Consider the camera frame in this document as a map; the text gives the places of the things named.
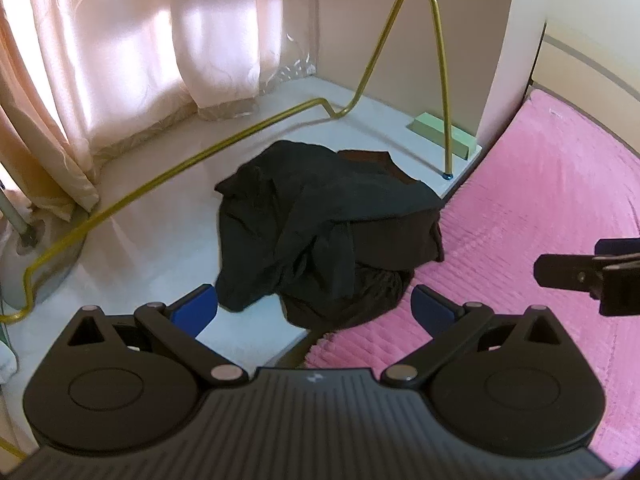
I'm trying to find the white stand base with pole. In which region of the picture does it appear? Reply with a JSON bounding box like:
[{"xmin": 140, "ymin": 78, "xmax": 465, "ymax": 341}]
[{"xmin": 0, "ymin": 180, "xmax": 88, "ymax": 311}]

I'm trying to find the gold metal drying rack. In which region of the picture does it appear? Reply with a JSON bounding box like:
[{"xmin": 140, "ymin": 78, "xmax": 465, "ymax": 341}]
[{"xmin": 0, "ymin": 0, "xmax": 455, "ymax": 323}]

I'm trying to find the cream bed headboard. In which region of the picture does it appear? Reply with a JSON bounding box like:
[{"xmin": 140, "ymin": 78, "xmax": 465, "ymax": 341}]
[{"xmin": 529, "ymin": 19, "xmax": 640, "ymax": 128}]

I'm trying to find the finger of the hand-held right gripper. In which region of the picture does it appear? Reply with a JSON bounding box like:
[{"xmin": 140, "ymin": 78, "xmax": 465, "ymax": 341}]
[
  {"xmin": 594, "ymin": 238, "xmax": 640, "ymax": 261},
  {"xmin": 533, "ymin": 253, "xmax": 640, "ymax": 317}
]

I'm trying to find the pink patterned curtain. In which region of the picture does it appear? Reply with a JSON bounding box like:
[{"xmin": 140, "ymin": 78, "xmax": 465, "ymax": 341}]
[{"xmin": 0, "ymin": 0, "xmax": 319, "ymax": 212}]

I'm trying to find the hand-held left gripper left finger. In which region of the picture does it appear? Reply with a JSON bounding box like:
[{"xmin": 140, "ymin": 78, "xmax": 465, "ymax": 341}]
[{"xmin": 65, "ymin": 283, "xmax": 250, "ymax": 387}]

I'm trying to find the black long-sleeve shirt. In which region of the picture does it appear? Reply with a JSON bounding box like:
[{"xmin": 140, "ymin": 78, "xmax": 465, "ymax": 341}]
[{"xmin": 214, "ymin": 140, "xmax": 446, "ymax": 313}]

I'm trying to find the pale green box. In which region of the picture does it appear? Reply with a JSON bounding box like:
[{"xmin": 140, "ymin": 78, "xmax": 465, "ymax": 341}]
[{"xmin": 407, "ymin": 111, "xmax": 476, "ymax": 161}]

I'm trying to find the dark brown garment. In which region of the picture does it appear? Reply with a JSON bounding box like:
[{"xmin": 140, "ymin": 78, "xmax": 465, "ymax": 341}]
[{"xmin": 279, "ymin": 149, "xmax": 447, "ymax": 334}]

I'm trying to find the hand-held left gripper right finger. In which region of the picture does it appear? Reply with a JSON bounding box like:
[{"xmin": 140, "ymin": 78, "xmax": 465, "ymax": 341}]
[{"xmin": 382, "ymin": 284, "xmax": 568, "ymax": 389}]

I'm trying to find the pink ribbed blanket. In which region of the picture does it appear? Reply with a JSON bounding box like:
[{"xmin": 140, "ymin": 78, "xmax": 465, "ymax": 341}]
[{"xmin": 305, "ymin": 87, "xmax": 640, "ymax": 466}]

